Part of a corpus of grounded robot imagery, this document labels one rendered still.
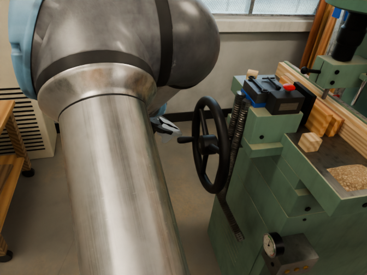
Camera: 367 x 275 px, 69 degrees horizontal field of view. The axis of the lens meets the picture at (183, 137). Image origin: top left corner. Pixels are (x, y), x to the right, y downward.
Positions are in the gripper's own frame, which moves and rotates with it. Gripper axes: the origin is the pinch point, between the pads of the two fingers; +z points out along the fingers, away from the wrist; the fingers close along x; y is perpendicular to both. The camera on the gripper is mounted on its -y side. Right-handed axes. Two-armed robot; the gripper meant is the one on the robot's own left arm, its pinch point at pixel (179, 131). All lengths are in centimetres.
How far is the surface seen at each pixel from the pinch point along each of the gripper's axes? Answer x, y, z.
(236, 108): 11.0, -19.0, 3.7
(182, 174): -57, 58, 56
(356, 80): 15, -43, 27
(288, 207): 31.9, -7.9, 22.7
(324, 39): -99, -65, 112
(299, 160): 28.7, -20.0, 15.6
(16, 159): -65, 92, -39
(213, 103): 11.7, -17.2, -3.7
